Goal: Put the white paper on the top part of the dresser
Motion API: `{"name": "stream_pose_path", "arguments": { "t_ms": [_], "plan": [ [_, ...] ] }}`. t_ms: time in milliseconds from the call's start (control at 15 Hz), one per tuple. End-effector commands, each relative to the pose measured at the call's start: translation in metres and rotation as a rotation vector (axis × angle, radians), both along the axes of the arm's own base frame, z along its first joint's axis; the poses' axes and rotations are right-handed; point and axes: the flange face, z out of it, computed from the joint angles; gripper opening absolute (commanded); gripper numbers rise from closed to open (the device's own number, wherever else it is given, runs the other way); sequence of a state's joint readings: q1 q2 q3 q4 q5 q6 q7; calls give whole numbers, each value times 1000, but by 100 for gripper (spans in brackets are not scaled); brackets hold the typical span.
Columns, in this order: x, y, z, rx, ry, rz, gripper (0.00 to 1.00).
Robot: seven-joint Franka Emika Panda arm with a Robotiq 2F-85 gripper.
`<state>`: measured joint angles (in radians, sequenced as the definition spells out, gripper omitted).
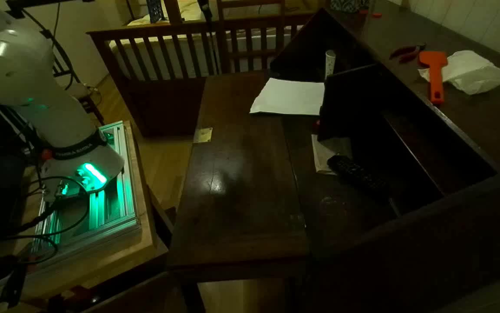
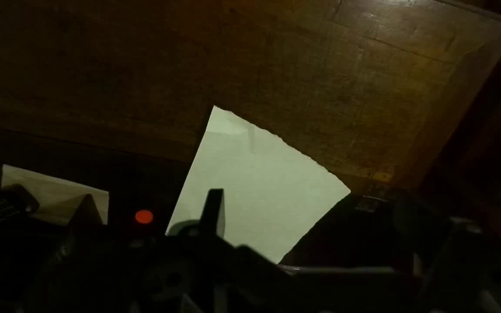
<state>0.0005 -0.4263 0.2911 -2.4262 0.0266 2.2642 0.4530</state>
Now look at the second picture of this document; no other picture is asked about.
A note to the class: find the small white paper piece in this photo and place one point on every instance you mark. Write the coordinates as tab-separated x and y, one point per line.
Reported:
59	196

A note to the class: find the white paper sheet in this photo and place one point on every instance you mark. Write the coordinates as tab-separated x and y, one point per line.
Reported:
274	193

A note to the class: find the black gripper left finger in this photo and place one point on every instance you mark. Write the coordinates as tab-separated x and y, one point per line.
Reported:
85	223

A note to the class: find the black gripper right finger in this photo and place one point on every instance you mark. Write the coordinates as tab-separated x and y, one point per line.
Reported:
213	214

